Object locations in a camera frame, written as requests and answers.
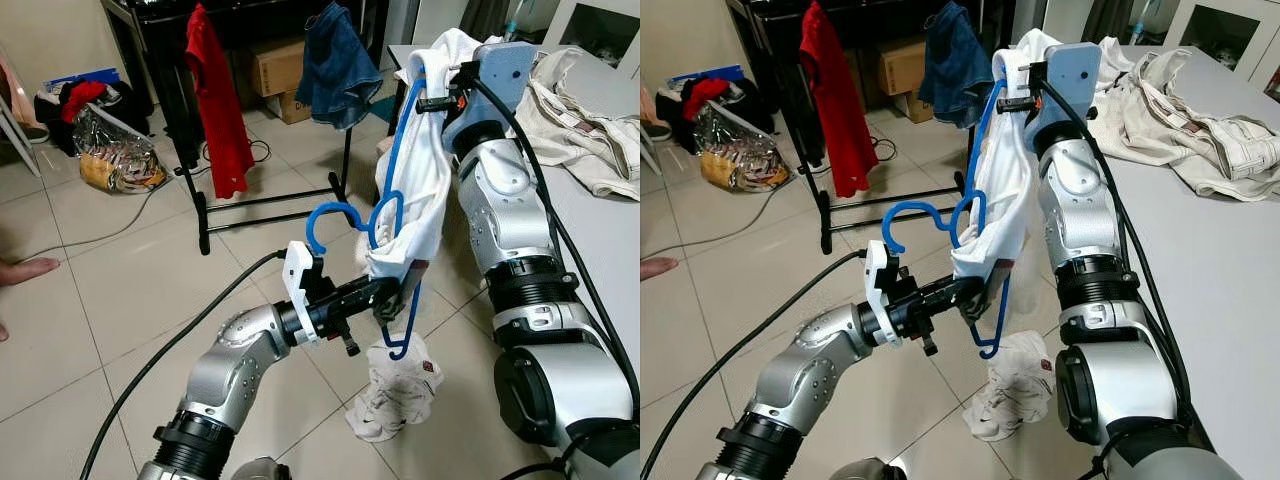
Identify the blue flat box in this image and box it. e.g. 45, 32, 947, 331
45, 67, 123, 91
672, 65, 746, 89

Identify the clear plastic snack bag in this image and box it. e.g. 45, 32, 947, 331
697, 105, 793, 194
75, 105, 169, 196

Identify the black clothes rack stand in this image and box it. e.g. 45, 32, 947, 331
150, 0, 401, 256
770, 0, 1001, 256

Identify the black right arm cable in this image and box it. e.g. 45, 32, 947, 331
1040, 78, 1217, 480
462, 75, 641, 480

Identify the white hooded jacket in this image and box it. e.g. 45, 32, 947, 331
1095, 36, 1143, 93

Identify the blue denim skirt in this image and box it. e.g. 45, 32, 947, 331
918, 3, 1001, 131
297, 3, 385, 131

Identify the dark robot foot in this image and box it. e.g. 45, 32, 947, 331
228, 458, 291, 480
830, 458, 907, 480

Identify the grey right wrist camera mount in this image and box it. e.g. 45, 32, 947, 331
440, 42, 539, 151
1025, 42, 1103, 151

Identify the black fabric bag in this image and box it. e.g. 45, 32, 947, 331
35, 80, 153, 157
655, 80, 781, 153

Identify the white glass-door cabinet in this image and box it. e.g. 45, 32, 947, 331
1165, 0, 1280, 79
545, 0, 641, 71

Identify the white chair leg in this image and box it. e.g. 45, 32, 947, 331
0, 95, 43, 179

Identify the white printed sweatshirt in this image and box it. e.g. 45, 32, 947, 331
950, 28, 1053, 293
365, 28, 463, 293

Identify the black glossy desk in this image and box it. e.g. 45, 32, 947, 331
725, 0, 1016, 101
100, 0, 391, 101

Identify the grey floor cable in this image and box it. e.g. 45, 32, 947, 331
20, 165, 201, 263
640, 165, 826, 263

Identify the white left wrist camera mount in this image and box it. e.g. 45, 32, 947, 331
282, 243, 327, 346
863, 240, 903, 346

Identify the grey curtain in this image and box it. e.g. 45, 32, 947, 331
1085, 0, 1136, 46
465, 0, 516, 41

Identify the large cardboard box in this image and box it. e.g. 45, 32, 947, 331
248, 40, 307, 99
880, 40, 927, 99

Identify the red crumpled cloth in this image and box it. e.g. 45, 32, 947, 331
62, 80, 109, 124
685, 78, 731, 121

